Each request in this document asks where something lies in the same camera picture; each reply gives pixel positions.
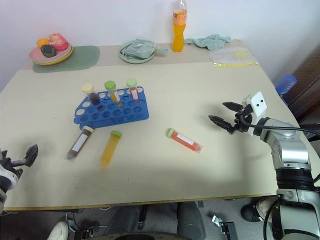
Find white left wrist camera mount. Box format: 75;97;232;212
0;163;21;194

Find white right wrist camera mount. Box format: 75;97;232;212
241;91;269;137

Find yellow liquid tube green cap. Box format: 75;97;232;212
99;130;123;169
104;80;120;103

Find white shoe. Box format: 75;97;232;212
46;220;70;240

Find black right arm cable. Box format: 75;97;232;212
239;116;320;136

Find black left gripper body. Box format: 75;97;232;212
0;149;26;179

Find dark brown wooden cabinet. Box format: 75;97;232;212
284;44;320;124

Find dark liquid tube cream cap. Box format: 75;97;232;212
65;125;96;162
80;84;101;106

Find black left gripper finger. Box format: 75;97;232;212
23;143;39;168

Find clear plastic zip bag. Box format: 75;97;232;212
209;47;260;69

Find blue plastic test tube rack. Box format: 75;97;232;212
73;86;150;130

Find light green round plate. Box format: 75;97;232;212
118;39;157;65

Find light green crumpled cloth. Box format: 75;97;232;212
184;33;232;52

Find orange drink plastic bottle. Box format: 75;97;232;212
171;0;188;53

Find light green fabric pouch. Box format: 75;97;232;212
119;38;169;60

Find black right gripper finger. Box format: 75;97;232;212
222;101;245;113
208;114;233;131

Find pink round plate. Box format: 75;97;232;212
29;44;73;63

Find red liquid tube green cap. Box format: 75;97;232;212
125;77;140;100
165;128;204;154

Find orange toy fruit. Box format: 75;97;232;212
36;37;51;49

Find dark grey rounded shape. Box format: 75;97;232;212
103;201;208;240

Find black and beige shoe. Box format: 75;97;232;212
240;196;277;223

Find pink toy peach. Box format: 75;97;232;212
48;32;70;52

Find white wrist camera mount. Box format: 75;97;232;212
0;163;21;194
241;91;269;137

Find black flat floor bracket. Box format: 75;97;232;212
219;221;238;240

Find dark green toy fruit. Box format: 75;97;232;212
40;44;57;58

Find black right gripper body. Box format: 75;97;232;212
227;104;254;136

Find green oval placemat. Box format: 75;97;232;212
32;45;101;74

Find stacked plates with toy food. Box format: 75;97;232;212
32;45;74;67

